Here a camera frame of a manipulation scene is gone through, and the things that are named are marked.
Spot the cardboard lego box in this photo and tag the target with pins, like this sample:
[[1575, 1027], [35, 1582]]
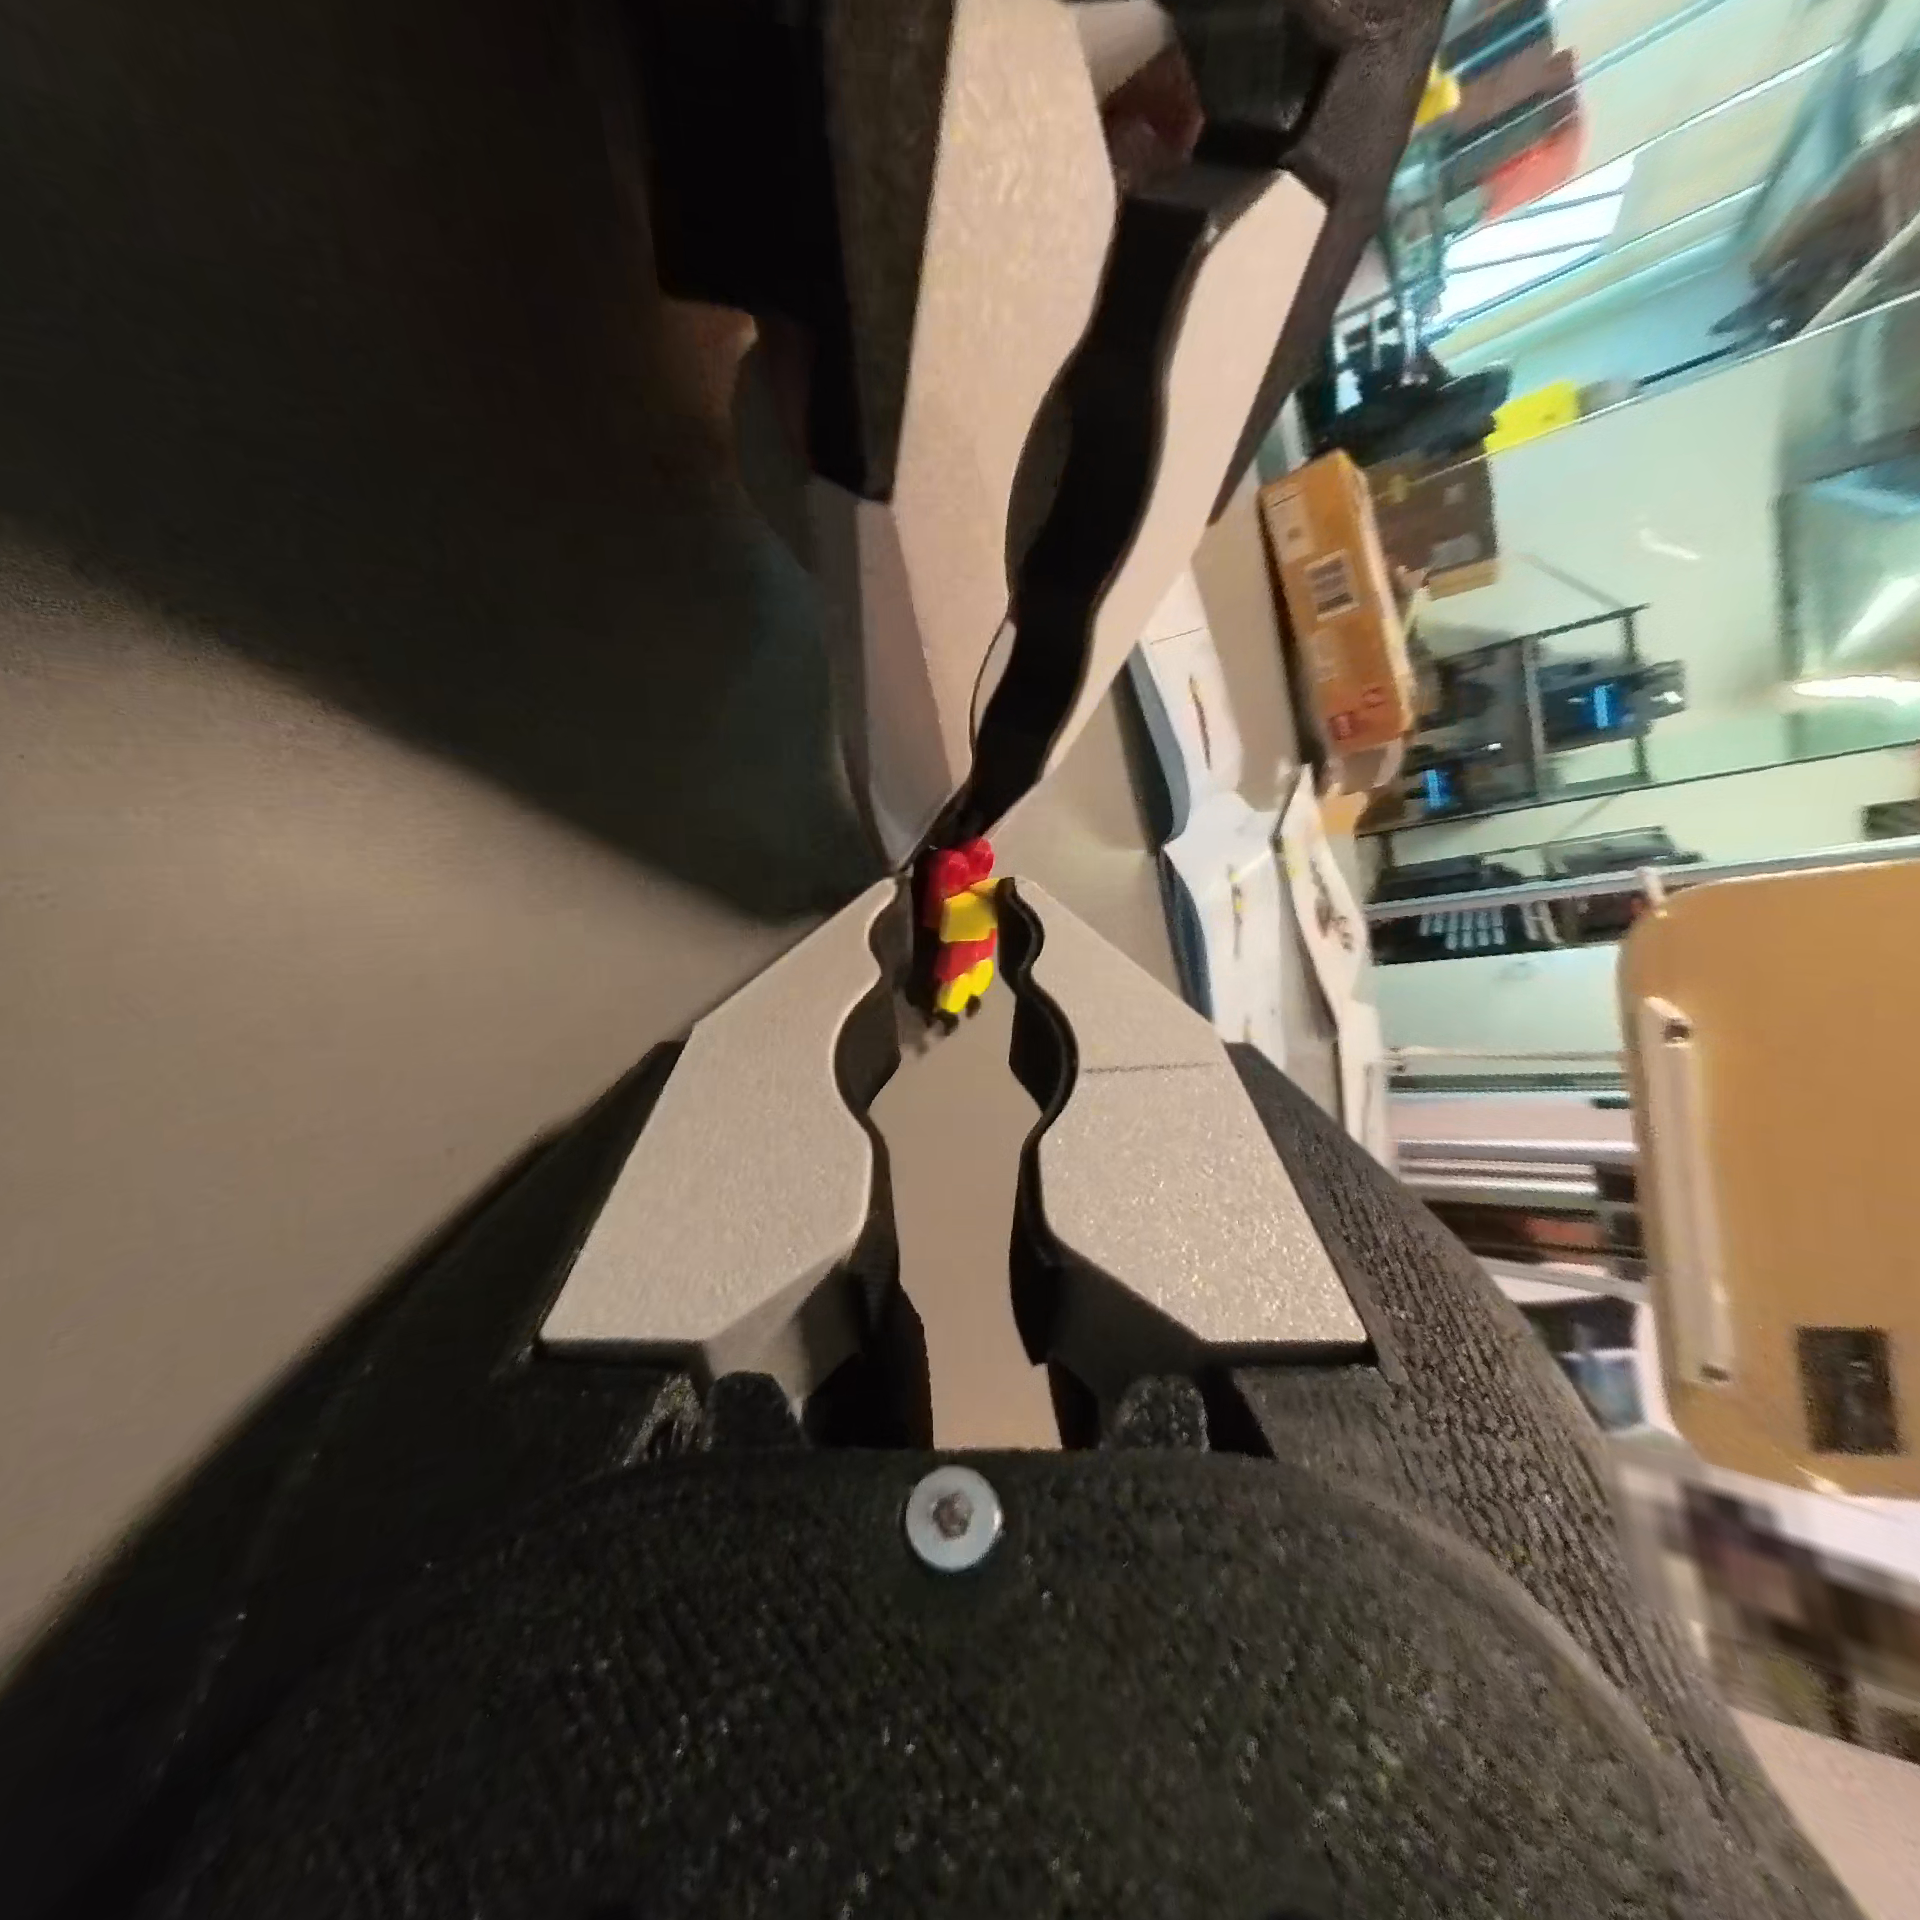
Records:
[[1336, 600]]

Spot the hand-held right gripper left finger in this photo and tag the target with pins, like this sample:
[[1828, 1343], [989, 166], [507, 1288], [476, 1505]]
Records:
[[704, 1201]]

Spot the light blue instruction booklet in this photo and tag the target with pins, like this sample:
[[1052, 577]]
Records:
[[1201, 750]]

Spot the small yellow lego piece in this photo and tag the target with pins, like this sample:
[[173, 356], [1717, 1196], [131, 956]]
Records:
[[972, 905]]

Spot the black red yellow lego assembly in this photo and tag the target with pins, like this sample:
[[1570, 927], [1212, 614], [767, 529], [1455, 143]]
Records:
[[953, 960]]

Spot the white picture-cover instruction booklet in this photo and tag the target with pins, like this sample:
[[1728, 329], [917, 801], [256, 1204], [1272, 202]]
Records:
[[1328, 914]]

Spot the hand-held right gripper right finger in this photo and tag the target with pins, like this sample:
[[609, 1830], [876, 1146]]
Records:
[[1201, 1201]]

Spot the metal storage shelf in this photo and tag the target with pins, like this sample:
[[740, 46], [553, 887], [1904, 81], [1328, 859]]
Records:
[[1530, 900]]

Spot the person's left hand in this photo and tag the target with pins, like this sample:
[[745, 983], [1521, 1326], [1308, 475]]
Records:
[[1154, 128]]

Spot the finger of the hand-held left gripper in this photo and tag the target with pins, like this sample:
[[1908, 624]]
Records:
[[1213, 376], [989, 300]]

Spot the black equipment cart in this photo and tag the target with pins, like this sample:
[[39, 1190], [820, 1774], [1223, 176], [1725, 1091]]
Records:
[[1560, 704]]

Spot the yellow wall sign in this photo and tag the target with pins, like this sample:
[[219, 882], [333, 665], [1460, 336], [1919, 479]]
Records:
[[1532, 416]]

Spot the orange storage case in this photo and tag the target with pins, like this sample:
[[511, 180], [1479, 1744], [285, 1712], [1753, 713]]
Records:
[[1539, 143]]

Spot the brown cardboard box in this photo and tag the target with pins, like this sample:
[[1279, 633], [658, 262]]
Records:
[[1447, 524]]

